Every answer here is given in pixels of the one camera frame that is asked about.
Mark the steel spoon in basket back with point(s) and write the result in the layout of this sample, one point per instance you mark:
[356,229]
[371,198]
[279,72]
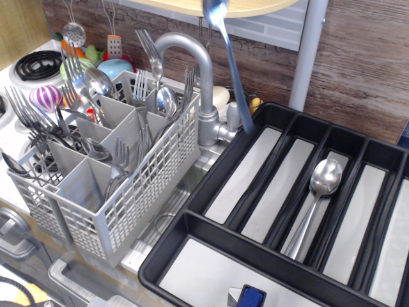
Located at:
[167,101]

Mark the grey plastic cutlery basket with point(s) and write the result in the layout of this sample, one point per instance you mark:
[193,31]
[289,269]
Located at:
[69,205]

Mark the steel spoon middle compartment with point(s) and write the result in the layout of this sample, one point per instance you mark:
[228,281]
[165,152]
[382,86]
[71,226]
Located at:
[95,150]

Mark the steel spoon in tray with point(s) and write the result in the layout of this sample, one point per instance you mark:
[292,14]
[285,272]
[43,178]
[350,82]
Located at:
[324,182]

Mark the black cutlery tray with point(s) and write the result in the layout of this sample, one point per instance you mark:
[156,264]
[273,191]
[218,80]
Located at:
[235,227]

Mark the steel spoon left back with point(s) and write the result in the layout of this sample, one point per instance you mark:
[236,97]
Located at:
[98,81]

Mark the steel spoon front left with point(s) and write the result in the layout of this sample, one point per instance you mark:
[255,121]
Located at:
[25,171]

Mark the silver sink faucet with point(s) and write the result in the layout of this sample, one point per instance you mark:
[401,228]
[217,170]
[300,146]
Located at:
[211,130]

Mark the small metal pot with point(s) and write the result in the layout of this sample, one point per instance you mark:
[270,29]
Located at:
[249,102]

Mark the steel fork front middle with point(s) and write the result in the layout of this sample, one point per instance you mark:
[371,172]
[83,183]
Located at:
[120,163]

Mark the blue toy bowl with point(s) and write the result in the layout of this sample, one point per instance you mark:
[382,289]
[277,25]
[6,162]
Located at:
[113,67]

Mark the small hanging grater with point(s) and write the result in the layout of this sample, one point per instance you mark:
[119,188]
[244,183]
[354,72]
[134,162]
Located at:
[114,42]

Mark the blue and silver object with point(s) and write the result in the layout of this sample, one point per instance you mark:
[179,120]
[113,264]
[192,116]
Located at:
[247,296]

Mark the light wooden round shelf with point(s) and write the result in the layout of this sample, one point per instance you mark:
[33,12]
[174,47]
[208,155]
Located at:
[236,8]

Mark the large steel fork left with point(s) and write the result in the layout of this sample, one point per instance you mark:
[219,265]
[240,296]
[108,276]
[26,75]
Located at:
[75,76]

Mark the purple striped toy egg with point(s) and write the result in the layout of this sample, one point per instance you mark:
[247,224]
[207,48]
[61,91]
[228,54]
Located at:
[46,97]

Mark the hanging silver strainer ladle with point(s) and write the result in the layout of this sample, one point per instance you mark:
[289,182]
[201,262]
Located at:
[73,33]

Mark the black stove burner coil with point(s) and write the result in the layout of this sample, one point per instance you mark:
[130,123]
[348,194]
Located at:
[38,65]

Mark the white metal post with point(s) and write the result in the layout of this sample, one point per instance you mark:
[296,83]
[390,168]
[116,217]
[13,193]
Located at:
[313,24]

